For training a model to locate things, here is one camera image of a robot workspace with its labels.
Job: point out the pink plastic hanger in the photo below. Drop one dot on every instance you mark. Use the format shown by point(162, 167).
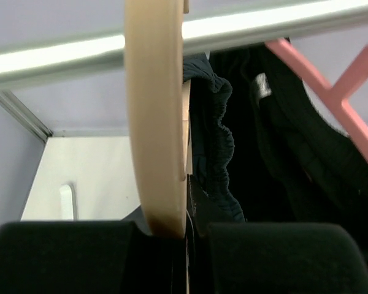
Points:
point(334, 97)

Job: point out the dark teal shorts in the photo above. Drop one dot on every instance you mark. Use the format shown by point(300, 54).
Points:
point(212, 141)

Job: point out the beige wooden hanger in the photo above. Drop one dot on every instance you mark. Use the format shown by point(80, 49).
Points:
point(158, 103)

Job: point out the white clothes rack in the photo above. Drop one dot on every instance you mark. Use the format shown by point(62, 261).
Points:
point(264, 23)

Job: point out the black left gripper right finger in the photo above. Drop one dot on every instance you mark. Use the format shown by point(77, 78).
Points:
point(230, 257)

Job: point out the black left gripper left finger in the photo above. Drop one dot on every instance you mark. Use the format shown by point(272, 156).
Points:
point(88, 257)

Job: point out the black shorts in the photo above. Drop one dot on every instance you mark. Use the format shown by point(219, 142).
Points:
point(288, 163)

